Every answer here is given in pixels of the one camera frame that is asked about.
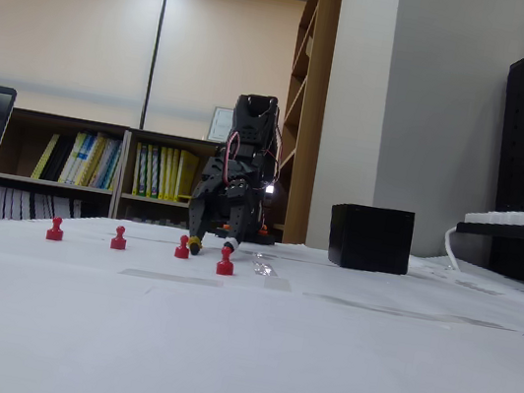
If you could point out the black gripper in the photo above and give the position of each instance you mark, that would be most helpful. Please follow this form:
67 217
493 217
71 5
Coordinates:
217 192

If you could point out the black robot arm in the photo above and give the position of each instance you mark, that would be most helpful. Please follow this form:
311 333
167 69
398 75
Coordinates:
255 115

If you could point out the black box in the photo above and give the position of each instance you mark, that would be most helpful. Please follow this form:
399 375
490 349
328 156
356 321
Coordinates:
370 238

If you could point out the flat yellow folder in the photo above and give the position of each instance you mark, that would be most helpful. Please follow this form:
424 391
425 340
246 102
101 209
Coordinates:
184 197

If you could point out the thick yellow binder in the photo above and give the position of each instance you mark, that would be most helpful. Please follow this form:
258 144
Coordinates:
188 170

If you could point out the yellow labelled binder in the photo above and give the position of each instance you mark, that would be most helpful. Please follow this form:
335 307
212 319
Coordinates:
168 176
138 172
149 174
173 177
160 175

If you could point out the short clear tape piece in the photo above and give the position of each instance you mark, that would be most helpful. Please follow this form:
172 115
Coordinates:
277 284

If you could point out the framed white certificate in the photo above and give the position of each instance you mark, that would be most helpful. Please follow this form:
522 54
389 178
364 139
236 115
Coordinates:
221 125

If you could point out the white paper table cover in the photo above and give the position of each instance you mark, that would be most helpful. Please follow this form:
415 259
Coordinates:
218 349

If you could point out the yellow spined book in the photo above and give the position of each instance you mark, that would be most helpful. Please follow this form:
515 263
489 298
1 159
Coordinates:
85 163

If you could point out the white yellow book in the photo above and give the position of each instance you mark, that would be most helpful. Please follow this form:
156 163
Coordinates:
74 157

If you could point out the black book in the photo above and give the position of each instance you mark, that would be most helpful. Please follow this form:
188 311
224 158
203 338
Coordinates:
58 159

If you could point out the beige roller blind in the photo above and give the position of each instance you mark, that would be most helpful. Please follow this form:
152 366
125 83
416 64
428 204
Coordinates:
60 25
215 49

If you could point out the thin yellow book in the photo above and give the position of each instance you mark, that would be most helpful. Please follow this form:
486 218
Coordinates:
45 157

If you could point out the tall wooden bookshelf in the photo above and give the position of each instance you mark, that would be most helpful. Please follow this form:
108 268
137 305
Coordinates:
320 66

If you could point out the grey journal stack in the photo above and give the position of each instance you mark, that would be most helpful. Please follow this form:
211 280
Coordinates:
31 207

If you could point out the clear tape strip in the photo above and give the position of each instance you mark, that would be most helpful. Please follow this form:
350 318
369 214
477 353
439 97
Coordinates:
398 310

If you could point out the dark window post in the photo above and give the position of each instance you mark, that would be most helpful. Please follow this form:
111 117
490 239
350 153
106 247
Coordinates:
156 50

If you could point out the black shelf rail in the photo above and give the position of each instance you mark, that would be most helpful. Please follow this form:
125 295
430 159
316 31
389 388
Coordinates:
511 231

